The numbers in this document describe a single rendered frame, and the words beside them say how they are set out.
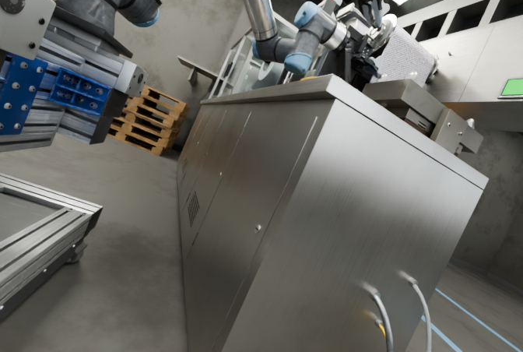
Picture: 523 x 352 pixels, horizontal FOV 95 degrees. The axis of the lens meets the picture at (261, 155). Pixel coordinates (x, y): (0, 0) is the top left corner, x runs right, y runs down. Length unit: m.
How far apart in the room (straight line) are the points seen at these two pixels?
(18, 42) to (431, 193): 0.90
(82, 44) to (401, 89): 0.89
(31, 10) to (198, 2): 4.58
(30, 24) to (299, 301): 0.70
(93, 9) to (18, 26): 0.47
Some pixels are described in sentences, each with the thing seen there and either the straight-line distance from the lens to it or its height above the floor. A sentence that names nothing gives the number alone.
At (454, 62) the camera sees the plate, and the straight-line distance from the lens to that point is 1.26.
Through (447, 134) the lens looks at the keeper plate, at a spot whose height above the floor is 0.96.
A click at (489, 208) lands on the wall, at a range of 8.26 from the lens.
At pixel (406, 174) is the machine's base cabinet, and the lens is 0.72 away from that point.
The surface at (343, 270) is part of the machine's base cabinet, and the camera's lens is 0.70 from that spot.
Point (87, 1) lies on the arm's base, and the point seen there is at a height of 0.87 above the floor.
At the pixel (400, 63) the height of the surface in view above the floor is 1.18.
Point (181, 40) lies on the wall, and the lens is 4.79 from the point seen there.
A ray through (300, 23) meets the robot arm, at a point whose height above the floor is 1.08.
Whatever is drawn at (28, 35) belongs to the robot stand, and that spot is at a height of 0.71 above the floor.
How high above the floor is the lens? 0.71
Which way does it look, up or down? 2 degrees down
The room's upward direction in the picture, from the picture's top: 24 degrees clockwise
